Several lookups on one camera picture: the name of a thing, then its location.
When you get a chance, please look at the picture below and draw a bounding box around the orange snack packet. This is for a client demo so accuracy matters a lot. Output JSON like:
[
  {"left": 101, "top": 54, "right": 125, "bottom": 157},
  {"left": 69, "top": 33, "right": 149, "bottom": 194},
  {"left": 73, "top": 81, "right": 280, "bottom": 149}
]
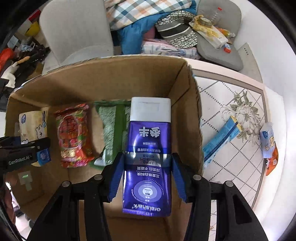
[{"left": 266, "top": 147, "right": 278, "bottom": 176}]

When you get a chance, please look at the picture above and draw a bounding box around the blue cartoon tissue pack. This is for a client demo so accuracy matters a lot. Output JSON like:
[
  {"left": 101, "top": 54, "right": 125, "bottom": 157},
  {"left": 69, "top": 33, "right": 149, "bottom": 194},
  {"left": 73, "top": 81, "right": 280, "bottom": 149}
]
[{"left": 260, "top": 122, "right": 275, "bottom": 159}]

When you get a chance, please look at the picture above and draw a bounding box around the long blue snack packet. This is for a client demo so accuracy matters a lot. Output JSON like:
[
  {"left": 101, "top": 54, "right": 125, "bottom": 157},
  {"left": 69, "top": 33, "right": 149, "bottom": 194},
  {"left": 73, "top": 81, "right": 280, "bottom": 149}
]
[{"left": 203, "top": 116, "right": 242, "bottom": 169}]

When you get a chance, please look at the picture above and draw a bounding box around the purple toothpaste tube white cap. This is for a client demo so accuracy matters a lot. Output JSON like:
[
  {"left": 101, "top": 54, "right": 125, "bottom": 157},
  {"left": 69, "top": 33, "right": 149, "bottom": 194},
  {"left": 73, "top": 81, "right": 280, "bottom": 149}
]
[{"left": 122, "top": 97, "right": 171, "bottom": 217}]

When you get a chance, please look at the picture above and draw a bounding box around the yellow tissue pack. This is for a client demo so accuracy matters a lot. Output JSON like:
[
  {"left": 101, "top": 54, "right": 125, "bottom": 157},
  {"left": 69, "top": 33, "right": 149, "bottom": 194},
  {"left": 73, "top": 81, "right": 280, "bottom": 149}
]
[{"left": 18, "top": 110, "right": 51, "bottom": 167}]

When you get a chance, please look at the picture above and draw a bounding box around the red snack packet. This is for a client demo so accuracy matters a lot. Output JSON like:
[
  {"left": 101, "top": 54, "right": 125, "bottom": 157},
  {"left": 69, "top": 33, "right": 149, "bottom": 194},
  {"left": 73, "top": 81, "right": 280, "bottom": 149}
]
[{"left": 54, "top": 103, "right": 94, "bottom": 168}]

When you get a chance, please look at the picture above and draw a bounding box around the red plastic bag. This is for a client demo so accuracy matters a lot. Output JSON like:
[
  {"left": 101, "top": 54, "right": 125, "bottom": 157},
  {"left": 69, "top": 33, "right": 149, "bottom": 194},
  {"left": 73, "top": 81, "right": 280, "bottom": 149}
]
[{"left": 0, "top": 48, "right": 15, "bottom": 70}]

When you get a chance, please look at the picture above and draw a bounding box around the green snack packet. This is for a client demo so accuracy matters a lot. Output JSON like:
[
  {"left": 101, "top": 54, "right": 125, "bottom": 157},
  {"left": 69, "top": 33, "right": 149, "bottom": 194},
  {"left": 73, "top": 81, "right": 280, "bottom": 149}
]
[{"left": 93, "top": 100, "right": 131, "bottom": 167}]

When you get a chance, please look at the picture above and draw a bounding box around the cardboard box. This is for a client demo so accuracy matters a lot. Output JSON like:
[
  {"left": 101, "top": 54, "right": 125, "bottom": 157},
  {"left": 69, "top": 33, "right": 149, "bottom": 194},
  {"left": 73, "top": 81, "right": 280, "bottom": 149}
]
[{"left": 5, "top": 55, "right": 203, "bottom": 240}]

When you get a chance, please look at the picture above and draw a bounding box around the grey chair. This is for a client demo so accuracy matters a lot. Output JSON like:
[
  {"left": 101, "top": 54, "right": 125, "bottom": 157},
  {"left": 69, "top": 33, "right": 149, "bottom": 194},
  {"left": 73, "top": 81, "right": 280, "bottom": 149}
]
[{"left": 39, "top": 1, "right": 114, "bottom": 73}]

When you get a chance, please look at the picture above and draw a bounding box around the blue cloth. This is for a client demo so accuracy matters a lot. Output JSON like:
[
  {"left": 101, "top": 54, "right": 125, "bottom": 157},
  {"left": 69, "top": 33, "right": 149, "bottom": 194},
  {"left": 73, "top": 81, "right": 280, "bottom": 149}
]
[{"left": 117, "top": 8, "right": 197, "bottom": 54}]

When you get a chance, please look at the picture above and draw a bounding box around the plaid blanket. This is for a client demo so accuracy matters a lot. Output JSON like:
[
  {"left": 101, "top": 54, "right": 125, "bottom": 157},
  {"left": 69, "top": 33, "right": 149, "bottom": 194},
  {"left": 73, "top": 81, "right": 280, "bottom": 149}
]
[{"left": 104, "top": 0, "right": 196, "bottom": 31}]

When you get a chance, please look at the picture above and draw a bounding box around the yellow white packet on cushion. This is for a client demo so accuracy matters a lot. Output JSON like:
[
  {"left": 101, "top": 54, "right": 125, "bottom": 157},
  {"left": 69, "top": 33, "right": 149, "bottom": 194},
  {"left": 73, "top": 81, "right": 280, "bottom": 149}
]
[{"left": 189, "top": 15, "right": 236, "bottom": 49}]

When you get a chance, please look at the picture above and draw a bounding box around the striped patterned hat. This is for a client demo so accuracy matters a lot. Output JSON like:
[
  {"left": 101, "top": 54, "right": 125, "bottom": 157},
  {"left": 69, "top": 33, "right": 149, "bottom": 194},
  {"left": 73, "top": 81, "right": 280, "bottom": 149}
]
[{"left": 155, "top": 10, "right": 198, "bottom": 49}]

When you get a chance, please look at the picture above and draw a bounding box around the grey seat cushion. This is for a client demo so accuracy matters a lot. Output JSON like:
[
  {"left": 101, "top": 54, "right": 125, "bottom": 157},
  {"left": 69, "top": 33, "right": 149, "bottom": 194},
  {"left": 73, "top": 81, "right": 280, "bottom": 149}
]
[{"left": 193, "top": 1, "right": 243, "bottom": 71}]

